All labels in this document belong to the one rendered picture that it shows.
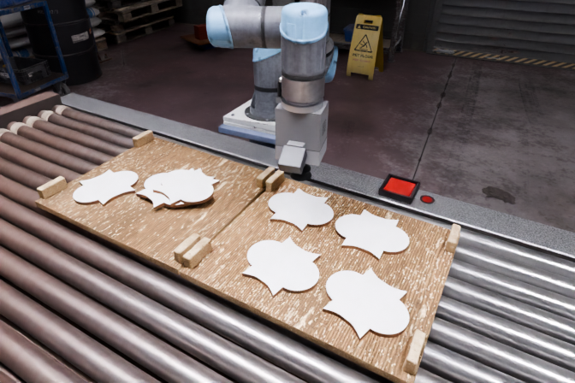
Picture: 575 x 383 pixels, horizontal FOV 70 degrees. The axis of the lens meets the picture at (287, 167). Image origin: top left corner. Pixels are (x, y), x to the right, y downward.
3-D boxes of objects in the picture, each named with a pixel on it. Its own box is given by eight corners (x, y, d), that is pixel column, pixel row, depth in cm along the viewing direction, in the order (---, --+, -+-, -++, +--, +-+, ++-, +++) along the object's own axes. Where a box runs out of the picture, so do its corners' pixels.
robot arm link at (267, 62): (256, 77, 140) (254, 37, 133) (295, 78, 138) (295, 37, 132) (250, 88, 129) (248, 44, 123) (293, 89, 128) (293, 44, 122)
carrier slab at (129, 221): (153, 141, 115) (152, 136, 114) (278, 180, 98) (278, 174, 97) (36, 206, 89) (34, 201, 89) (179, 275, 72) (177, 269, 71)
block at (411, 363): (412, 337, 60) (416, 326, 59) (425, 343, 59) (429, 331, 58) (400, 371, 56) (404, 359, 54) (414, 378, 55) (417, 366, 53)
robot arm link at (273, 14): (269, -1, 79) (262, 11, 70) (328, 0, 78) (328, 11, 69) (271, 41, 83) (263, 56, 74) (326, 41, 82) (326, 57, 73)
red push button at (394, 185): (390, 181, 99) (391, 176, 98) (415, 188, 96) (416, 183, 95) (382, 194, 94) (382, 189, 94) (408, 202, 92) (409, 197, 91)
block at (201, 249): (205, 246, 76) (204, 235, 75) (213, 250, 76) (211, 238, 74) (183, 267, 72) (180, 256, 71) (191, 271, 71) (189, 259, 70)
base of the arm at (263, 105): (260, 102, 147) (259, 74, 142) (300, 106, 143) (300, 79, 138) (242, 116, 134) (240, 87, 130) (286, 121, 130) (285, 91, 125)
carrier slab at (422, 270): (281, 181, 98) (280, 175, 97) (459, 238, 81) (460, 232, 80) (180, 277, 72) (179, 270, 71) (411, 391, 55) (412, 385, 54)
